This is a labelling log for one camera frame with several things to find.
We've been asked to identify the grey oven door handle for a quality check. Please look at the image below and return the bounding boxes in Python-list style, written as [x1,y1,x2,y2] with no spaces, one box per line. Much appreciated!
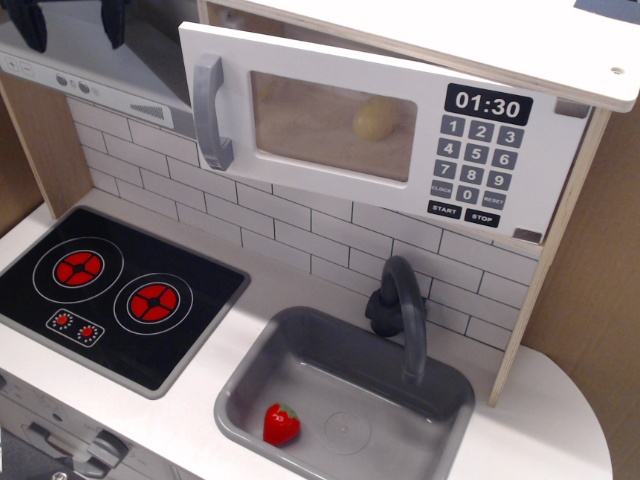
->
[23,422,129,479]

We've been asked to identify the wooden side panel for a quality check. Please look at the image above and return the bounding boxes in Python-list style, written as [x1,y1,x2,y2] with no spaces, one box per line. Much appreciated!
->
[487,107,612,408]

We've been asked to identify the white toy microwave door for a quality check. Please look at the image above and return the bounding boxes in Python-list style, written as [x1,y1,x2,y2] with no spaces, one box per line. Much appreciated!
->
[179,22,591,243]

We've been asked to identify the white top shelf board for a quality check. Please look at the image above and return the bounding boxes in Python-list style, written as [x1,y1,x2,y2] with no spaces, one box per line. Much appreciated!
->
[223,0,639,112]

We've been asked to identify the white tile backsplash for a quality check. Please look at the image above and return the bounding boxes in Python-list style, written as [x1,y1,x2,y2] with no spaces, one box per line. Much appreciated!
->
[68,99,538,349]

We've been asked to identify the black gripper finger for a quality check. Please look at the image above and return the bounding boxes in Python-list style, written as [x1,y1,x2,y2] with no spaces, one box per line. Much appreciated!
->
[101,0,127,49]
[9,0,47,53]

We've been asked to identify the black toy stovetop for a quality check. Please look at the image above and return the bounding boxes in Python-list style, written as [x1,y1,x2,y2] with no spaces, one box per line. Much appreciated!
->
[1,207,250,399]

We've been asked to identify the dark grey toy faucet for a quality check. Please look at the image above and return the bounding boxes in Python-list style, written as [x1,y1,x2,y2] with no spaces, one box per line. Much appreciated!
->
[365,256,427,385]

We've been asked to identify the grey microwave door handle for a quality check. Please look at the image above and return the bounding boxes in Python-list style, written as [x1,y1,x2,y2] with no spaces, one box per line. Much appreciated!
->
[192,54,234,171]

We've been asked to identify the red toy strawberry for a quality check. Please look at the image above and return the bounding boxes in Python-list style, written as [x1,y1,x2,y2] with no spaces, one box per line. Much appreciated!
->
[263,403,301,446]

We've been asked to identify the yellow toy potato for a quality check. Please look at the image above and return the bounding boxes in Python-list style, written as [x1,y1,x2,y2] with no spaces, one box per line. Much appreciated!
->
[352,97,399,141]

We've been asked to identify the grey range hood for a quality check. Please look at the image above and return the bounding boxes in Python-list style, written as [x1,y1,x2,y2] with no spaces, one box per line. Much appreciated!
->
[1,1,196,139]

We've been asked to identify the grey toy sink basin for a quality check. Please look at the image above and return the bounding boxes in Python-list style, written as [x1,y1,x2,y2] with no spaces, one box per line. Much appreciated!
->
[214,307,475,479]

